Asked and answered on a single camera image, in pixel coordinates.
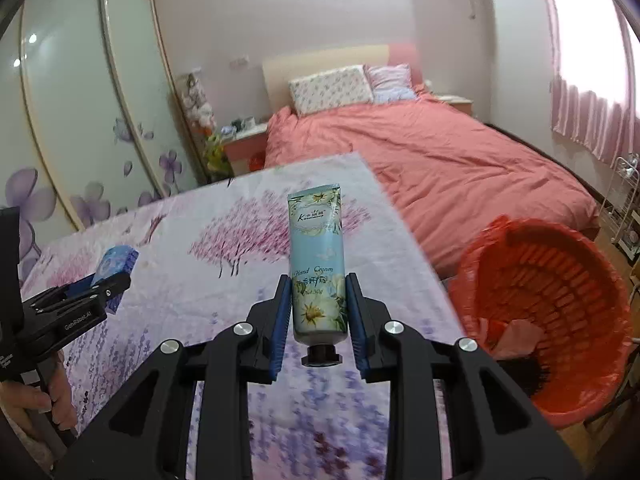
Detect floral sliding door wardrobe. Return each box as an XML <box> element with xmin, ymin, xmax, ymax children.
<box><xmin>0</xmin><ymin>0</ymin><xmax>201</xmax><ymax>261</ymax></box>

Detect floral tablecloth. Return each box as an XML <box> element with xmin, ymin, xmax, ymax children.
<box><xmin>20</xmin><ymin>152</ymin><xmax>468</xmax><ymax>480</ymax></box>

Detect light blue floral packet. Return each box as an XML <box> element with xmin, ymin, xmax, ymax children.
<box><xmin>94</xmin><ymin>245</ymin><xmax>139</xmax><ymax>312</ymax></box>

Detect hanging plush toys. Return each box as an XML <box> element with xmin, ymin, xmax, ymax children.
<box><xmin>175</xmin><ymin>72</ymin><xmax>217</xmax><ymax>131</ymax></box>

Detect yellow green plush toy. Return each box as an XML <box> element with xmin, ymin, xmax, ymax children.
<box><xmin>202</xmin><ymin>132</ymin><xmax>231</xmax><ymax>181</ymax></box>

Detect person's left hand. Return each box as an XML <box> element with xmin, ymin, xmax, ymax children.
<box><xmin>0</xmin><ymin>357</ymin><xmax>78</xmax><ymax>433</ymax></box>

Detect pink striped pillow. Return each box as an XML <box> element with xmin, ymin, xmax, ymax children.
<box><xmin>365</xmin><ymin>63</ymin><xmax>418</xmax><ymax>103</ymax></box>

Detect pink curtain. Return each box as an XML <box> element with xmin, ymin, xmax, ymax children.
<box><xmin>532</xmin><ymin>0</ymin><xmax>640</xmax><ymax>171</ymax></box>

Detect white wire cart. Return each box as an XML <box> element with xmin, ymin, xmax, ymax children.
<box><xmin>597</xmin><ymin>152</ymin><xmax>640</xmax><ymax>261</ymax></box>

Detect beige pink headboard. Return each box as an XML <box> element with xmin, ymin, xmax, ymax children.
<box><xmin>261</xmin><ymin>42</ymin><xmax>418</xmax><ymax>111</ymax></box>

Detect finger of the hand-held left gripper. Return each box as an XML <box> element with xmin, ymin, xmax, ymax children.
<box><xmin>22</xmin><ymin>272</ymin><xmax>101</xmax><ymax>307</ymax></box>
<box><xmin>55</xmin><ymin>271</ymin><xmax>132</xmax><ymax>312</ymax></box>

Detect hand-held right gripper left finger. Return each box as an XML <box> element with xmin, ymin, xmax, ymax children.
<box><xmin>55</xmin><ymin>274</ymin><xmax>293</xmax><ymax>480</ymax></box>

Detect black white fluffy cloth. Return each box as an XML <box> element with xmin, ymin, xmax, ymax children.
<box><xmin>492</xmin><ymin>354</ymin><xmax>551</xmax><ymax>406</ymax></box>

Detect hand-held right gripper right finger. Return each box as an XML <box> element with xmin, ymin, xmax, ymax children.
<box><xmin>346</xmin><ymin>272</ymin><xmax>583</xmax><ymax>480</ymax></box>

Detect pink white nightstand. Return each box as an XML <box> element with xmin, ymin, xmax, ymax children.
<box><xmin>432</xmin><ymin>92</ymin><xmax>473</xmax><ymax>118</ymax></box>
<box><xmin>222</xmin><ymin>122</ymin><xmax>271</xmax><ymax>176</ymax></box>

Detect light blue hand cream tube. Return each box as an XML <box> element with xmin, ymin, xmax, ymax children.
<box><xmin>287</xmin><ymin>183</ymin><xmax>348</xmax><ymax>367</ymax></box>

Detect bed with pink duvet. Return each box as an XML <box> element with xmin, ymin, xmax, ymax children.
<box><xmin>262</xmin><ymin>87</ymin><xmax>601</xmax><ymax>281</ymax></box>

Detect white floral pillow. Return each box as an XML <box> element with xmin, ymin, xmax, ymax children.
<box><xmin>288</xmin><ymin>64</ymin><xmax>376</xmax><ymax>116</ymax></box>

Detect red plastic basket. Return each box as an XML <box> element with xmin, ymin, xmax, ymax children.
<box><xmin>447</xmin><ymin>216</ymin><xmax>636</xmax><ymax>428</ymax></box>

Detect pink crumpled wrapper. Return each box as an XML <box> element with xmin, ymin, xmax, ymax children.
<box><xmin>480</xmin><ymin>316</ymin><xmax>548</xmax><ymax>358</ymax></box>

